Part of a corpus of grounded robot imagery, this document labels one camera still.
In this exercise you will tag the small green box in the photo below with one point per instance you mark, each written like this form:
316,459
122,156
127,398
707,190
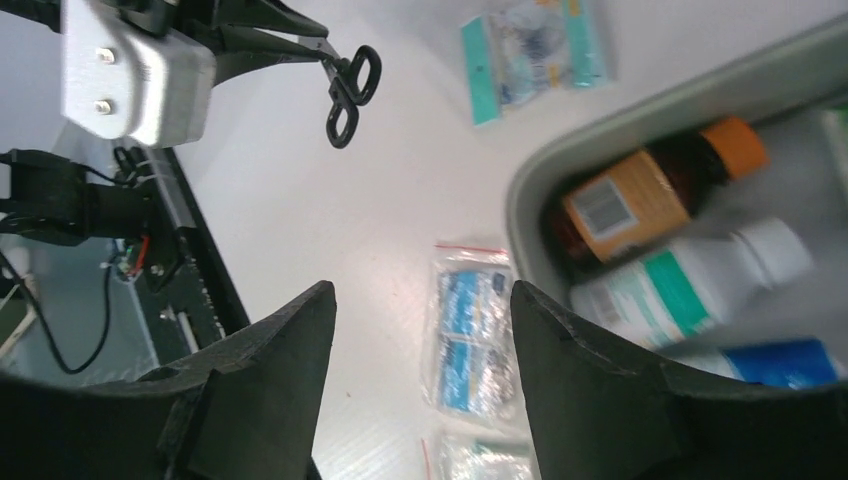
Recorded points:
834,123

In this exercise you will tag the blue white bandage roll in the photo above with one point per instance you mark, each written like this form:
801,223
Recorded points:
794,364

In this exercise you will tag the teal bagged bandage pack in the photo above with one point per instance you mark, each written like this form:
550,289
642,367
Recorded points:
515,51

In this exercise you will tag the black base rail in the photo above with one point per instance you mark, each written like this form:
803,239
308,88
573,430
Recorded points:
187,298

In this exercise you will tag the left circuit board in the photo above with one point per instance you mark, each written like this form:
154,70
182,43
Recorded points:
128,257

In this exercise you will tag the clear plastic swab pack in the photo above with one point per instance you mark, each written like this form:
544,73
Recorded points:
461,455

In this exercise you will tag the blue items zip bag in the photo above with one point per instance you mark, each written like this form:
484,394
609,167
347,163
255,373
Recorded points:
469,367

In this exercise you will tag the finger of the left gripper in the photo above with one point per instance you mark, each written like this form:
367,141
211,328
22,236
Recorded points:
237,56
268,15

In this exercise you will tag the black handled medical scissors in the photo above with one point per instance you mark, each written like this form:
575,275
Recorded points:
353,83

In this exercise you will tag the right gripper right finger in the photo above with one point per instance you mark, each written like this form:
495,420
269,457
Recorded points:
601,407

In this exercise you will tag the white bottle green label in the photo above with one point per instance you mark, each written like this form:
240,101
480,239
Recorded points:
692,285

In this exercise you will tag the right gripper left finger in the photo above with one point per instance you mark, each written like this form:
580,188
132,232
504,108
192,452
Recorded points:
245,407

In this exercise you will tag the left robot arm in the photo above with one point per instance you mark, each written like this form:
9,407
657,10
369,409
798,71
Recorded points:
50,198

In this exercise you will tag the grey plastic medicine box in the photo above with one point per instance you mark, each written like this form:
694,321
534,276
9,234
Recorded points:
781,90

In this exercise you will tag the brown bottle orange cap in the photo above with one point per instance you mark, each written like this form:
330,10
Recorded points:
651,192

